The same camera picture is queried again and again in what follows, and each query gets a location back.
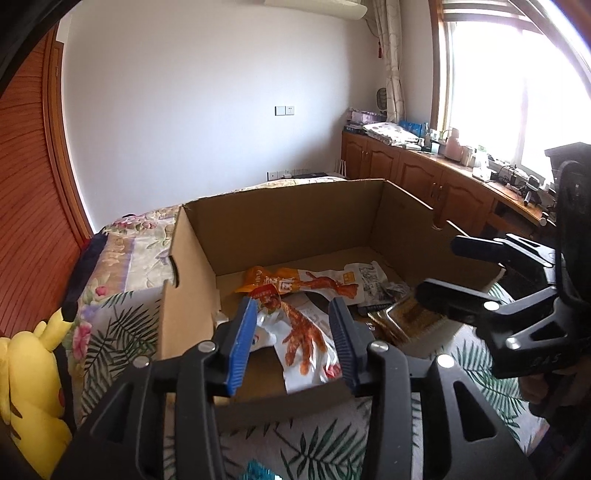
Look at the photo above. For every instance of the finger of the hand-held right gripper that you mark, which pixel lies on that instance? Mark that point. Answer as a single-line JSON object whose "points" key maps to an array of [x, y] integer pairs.
{"points": [[475, 249], [443, 297]]}

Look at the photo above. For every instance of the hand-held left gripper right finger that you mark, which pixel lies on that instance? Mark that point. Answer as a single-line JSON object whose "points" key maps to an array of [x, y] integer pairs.
{"points": [[344, 341]]}

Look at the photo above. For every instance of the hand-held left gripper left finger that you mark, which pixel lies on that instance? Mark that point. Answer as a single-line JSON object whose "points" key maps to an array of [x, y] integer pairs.
{"points": [[240, 350]]}

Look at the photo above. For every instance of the red white snack packet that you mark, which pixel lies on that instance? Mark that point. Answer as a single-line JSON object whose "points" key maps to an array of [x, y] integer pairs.
{"points": [[304, 350]]}

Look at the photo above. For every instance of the clear tray snack packet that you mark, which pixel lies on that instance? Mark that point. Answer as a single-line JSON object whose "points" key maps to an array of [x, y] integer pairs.
{"points": [[406, 318]]}

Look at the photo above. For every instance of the grey white snack packet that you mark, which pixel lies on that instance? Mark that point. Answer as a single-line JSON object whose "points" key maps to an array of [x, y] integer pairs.
{"points": [[392, 291]]}

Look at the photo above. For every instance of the orange snack packet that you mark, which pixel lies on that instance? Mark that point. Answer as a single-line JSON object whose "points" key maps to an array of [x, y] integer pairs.
{"points": [[318, 281]]}

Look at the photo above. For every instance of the brown cardboard box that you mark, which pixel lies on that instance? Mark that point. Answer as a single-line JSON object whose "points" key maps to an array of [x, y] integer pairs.
{"points": [[277, 230]]}

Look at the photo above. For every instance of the person's right hand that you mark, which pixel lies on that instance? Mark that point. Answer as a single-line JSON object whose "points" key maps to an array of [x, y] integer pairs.
{"points": [[534, 390]]}

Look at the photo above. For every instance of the white plastic bottle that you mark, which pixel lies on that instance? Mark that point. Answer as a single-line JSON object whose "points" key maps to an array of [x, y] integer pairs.
{"points": [[481, 159]]}

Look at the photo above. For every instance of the wooden cabinet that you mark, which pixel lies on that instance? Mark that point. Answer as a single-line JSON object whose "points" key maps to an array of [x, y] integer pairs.
{"points": [[415, 175]]}

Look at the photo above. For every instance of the pink thermos bottle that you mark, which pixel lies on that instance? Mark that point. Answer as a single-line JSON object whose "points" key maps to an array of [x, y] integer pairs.
{"points": [[452, 145]]}

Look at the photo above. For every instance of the teal snack packet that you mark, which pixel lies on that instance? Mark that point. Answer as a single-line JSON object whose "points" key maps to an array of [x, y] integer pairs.
{"points": [[261, 470]]}

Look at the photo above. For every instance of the leaf print bed sheet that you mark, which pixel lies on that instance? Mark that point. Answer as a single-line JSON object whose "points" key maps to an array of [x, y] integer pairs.
{"points": [[115, 332]]}

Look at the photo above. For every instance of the blue box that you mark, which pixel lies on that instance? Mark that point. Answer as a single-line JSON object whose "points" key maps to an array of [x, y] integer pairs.
{"points": [[413, 127]]}

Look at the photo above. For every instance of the floral quilt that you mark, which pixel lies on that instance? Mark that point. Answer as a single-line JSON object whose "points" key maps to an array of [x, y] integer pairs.
{"points": [[134, 258]]}

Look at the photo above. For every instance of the folded patterned fabric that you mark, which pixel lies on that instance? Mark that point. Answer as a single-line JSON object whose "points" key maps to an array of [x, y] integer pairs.
{"points": [[388, 131]]}

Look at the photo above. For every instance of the window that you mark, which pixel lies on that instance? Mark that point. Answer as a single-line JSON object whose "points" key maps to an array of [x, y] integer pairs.
{"points": [[508, 92]]}

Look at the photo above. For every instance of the purple box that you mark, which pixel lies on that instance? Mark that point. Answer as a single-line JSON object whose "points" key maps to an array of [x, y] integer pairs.
{"points": [[364, 115]]}

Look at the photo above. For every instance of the white power strip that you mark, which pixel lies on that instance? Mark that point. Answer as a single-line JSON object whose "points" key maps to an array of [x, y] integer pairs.
{"points": [[286, 174]]}

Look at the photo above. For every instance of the dark cloth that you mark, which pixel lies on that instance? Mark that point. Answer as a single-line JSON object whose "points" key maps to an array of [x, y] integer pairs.
{"points": [[87, 258]]}

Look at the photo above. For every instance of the small desk fan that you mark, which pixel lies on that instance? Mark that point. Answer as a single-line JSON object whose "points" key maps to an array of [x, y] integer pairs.
{"points": [[382, 97]]}

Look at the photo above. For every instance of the yellow plush toy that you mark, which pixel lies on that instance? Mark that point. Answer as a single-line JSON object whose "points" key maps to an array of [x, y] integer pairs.
{"points": [[32, 369]]}

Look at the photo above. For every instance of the patterned curtain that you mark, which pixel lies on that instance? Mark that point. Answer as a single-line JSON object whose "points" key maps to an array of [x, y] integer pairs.
{"points": [[392, 55]]}

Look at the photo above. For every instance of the wooden wardrobe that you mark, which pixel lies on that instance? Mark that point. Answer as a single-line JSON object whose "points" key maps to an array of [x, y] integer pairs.
{"points": [[32, 184]]}

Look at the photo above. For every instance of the white air conditioner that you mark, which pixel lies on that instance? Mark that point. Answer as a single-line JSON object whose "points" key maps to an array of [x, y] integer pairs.
{"points": [[332, 8]]}

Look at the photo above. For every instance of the white wall socket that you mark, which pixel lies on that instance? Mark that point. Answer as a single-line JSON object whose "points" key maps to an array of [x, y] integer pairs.
{"points": [[285, 110]]}

